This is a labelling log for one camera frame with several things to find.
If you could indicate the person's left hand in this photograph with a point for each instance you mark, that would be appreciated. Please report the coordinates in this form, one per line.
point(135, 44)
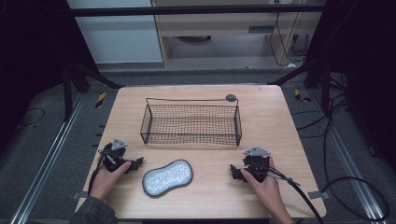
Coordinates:
point(106, 180)

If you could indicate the black metal frame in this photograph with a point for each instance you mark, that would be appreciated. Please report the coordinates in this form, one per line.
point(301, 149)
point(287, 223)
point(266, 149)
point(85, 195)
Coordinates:
point(193, 11)

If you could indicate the yellow and black tape strip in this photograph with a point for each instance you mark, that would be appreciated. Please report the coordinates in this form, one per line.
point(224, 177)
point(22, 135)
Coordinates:
point(100, 100)
point(301, 97)

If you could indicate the white cabinet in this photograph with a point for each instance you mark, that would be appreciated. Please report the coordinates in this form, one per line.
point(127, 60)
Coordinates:
point(118, 34)

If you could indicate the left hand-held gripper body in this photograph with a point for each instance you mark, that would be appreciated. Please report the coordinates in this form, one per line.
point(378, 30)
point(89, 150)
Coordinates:
point(114, 155)

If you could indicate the grey peanut-shaped sponge pad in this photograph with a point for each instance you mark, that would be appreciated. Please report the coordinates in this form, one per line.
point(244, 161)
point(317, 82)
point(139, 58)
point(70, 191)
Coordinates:
point(167, 178)

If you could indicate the aluminium floor rail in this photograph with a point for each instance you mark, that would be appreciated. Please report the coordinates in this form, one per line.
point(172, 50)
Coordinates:
point(46, 161)
point(348, 161)

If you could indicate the grey tape tab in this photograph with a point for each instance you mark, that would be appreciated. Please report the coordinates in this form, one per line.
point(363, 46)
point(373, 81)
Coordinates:
point(318, 195)
point(79, 195)

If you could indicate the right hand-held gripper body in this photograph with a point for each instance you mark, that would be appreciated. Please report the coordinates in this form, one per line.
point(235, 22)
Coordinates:
point(257, 161)

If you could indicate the person's right hand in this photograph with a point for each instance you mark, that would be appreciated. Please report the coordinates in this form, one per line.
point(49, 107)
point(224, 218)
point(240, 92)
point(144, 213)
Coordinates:
point(264, 188)

